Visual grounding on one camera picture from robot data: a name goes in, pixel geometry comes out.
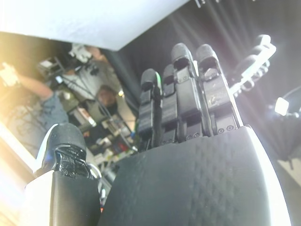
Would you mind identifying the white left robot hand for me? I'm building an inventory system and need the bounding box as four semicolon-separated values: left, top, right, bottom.
23;43;292;226

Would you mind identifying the person in light shirt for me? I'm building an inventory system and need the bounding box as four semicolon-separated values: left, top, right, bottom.
63;46;123;113

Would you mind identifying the person in grey t-shirt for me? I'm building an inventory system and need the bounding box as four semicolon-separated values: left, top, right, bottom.
14;70;71;151

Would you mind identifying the grey tablecloth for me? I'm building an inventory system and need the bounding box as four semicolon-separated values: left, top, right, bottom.
0;0;191;51

